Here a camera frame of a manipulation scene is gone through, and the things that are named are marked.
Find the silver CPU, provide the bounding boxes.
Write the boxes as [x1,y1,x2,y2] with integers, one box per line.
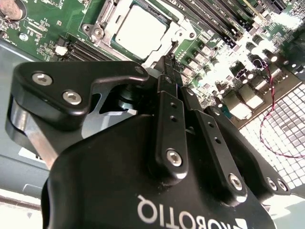
[111,4,173,60]

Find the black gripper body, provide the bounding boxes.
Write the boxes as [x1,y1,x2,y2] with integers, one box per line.
[39,114,275,229]

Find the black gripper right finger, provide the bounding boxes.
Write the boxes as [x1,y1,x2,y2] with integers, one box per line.
[180,87,293,206]

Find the wire locking lever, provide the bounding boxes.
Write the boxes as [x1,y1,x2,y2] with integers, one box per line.
[166,38,181,58]

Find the metal socket cover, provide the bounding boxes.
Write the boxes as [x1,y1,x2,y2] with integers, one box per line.
[94,0,198,63]

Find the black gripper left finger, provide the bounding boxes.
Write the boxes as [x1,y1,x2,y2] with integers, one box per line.
[6,54,189,186]

